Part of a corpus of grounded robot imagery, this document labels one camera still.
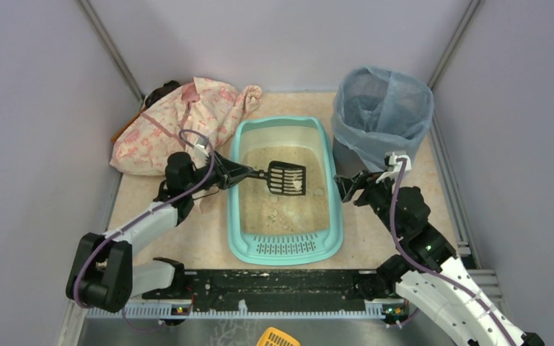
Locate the black slotted litter scoop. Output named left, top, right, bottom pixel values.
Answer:
left=248, top=161, right=307, bottom=196

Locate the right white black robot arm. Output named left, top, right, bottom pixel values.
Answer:
left=334, top=170, right=544, bottom=345

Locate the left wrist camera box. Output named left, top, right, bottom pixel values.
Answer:
left=193, top=136, right=213, bottom=164

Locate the dark object behind cloth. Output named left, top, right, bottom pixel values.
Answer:
left=144, top=80, right=181, bottom=108

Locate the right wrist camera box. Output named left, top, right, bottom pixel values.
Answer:
left=375, top=151, right=413, bottom=183

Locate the yellow slotted scoop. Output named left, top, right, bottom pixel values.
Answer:
left=256, top=327, right=301, bottom=346

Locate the cream pink printed cloth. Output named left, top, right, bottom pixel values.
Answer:
left=110, top=77, right=263, bottom=176

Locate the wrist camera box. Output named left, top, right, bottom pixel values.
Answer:
left=375, top=151, right=413, bottom=183
left=193, top=136, right=213, bottom=164

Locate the beige cat litter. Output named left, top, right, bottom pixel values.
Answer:
left=239, top=146, right=330, bottom=235

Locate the teal plastic litter box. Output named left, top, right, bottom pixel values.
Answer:
left=227, top=116, right=344, bottom=266

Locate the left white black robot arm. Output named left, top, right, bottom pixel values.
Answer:
left=66, top=152, right=268, bottom=313

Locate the grey ribbed trash bin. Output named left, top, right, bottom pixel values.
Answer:
left=333, top=137, right=368, bottom=177

